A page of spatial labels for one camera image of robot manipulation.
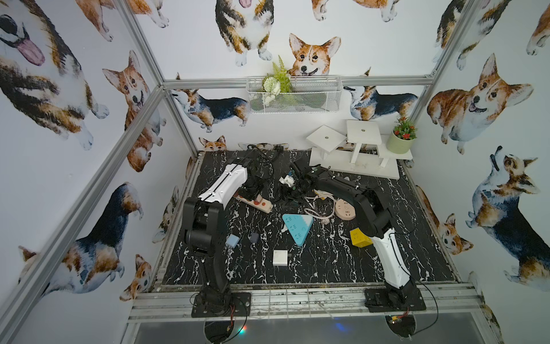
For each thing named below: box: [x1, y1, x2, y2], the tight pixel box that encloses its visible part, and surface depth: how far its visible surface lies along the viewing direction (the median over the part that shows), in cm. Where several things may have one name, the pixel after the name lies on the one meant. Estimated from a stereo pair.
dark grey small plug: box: [249, 232, 260, 243], surface depth 91 cm
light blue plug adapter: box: [225, 233, 240, 248], surface depth 89 cm
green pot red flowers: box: [386, 116, 419, 155], surface depth 95 cm
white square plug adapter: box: [272, 249, 288, 266], surface depth 83 cm
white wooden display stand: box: [305, 120, 414, 180], surface depth 112 cm
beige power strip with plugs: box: [234, 193, 274, 214], surface depth 94 cm
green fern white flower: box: [262, 54, 293, 96], surface depth 83 cm
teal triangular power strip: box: [282, 213, 314, 247], surface depth 92 cm
